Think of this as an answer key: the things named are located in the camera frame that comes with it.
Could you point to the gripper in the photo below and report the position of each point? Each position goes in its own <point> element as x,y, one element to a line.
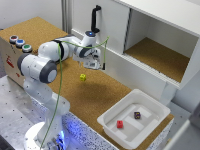
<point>91,58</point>

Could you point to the white sliding door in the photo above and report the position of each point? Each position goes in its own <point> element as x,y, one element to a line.
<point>108,20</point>

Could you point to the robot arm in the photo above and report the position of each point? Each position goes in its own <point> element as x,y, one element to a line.
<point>36,68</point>

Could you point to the blue button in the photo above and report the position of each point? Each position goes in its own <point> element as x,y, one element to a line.
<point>20,42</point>

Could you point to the white cabinet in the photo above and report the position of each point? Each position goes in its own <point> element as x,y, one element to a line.
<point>160,40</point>

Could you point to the purple block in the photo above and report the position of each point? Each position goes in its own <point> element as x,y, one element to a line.
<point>137,115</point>

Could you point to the white plastic box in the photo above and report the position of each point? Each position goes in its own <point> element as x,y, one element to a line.
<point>133,118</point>

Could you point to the green button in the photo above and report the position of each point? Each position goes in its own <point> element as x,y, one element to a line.
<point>26,47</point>

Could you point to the yellow block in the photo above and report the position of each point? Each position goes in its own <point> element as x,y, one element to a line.
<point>82,77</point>

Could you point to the red button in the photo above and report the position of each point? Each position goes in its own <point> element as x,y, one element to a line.
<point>13,38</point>

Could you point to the pink block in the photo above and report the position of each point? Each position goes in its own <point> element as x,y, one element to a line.
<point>119,124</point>

